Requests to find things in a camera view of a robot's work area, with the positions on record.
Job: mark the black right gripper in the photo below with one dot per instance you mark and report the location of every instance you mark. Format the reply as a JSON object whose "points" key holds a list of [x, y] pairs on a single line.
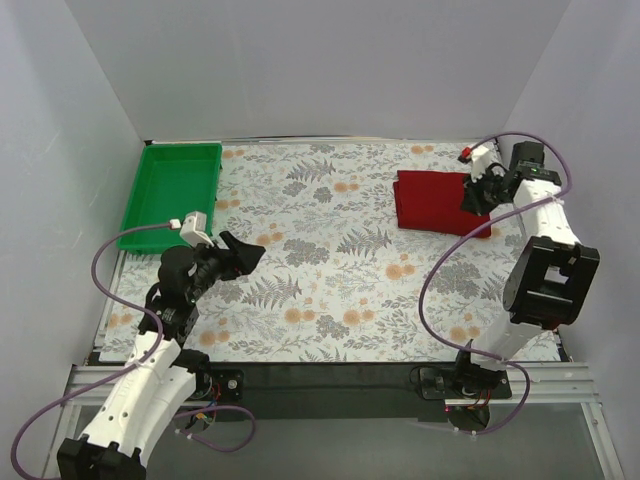
{"points": [[482, 192]]}

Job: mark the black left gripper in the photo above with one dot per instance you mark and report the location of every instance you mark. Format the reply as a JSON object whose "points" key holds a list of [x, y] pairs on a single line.
{"points": [[226, 258]]}

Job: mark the red t shirt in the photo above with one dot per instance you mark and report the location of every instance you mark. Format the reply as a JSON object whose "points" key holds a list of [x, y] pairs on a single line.
{"points": [[431, 201]]}

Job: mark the green plastic tray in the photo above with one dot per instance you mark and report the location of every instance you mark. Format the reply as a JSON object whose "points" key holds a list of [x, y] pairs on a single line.
{"points": [[172, 181]]}

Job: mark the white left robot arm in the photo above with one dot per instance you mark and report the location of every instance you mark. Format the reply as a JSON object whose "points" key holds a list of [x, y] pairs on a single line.
{"points": [[160, 374]]}

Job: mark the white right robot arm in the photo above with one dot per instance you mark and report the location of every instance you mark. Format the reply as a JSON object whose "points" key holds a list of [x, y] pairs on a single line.
{"points": [[552, 276]]}

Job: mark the floral patterned table mat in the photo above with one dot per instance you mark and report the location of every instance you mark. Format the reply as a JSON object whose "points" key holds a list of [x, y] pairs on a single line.
{"points": [[340, 281]]}

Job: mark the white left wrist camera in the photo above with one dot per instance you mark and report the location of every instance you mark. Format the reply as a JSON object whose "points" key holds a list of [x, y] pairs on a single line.
{"points": [[192, 229]]}

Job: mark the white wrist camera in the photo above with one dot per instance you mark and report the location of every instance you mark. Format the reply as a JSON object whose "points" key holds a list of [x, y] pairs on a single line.
{"points": [[192, 229], [480, 159]]}

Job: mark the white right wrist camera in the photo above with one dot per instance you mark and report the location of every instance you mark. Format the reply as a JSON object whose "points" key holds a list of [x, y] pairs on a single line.
{"points": [[480, 159]]}

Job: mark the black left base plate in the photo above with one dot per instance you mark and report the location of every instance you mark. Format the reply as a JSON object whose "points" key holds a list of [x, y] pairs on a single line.
{"points": [[223, 385]]}

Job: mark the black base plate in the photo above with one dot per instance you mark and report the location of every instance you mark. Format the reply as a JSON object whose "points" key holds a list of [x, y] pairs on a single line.
{"points": [[223, 385], [443, 382]]}

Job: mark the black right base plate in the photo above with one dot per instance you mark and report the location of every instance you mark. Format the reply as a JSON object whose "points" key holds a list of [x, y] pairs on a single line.
{"points": [[443, 382]]}

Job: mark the aluminium frame rail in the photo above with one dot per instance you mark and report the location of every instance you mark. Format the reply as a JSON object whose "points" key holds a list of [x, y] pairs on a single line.
{"points": [[357, 390]]}

